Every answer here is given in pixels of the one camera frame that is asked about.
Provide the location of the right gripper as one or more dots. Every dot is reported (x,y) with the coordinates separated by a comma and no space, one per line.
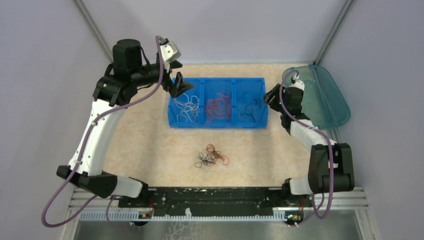
(278,91)

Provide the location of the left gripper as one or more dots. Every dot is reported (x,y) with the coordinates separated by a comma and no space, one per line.
(180,86)

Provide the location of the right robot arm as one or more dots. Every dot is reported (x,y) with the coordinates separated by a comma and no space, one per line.
(330,167)

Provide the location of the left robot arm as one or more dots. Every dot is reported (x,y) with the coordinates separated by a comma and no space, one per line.
(129,71)

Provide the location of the blue three-compartment bin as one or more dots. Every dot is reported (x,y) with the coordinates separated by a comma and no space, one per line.
(220,103)

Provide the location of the teal transparent plastic lid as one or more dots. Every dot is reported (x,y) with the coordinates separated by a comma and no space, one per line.
(322,101)

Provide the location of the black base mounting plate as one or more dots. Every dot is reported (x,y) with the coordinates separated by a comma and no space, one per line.
(214,201)

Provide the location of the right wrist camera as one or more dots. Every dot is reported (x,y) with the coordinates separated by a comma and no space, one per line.
(296,82)

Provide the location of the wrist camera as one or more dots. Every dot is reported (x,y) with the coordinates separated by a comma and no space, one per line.
(169,50)
(296,82)

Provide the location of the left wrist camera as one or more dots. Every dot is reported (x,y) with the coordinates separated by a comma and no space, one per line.
(169,50)

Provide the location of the aluminium front rail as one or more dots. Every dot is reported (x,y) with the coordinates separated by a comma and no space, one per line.
(97,208)

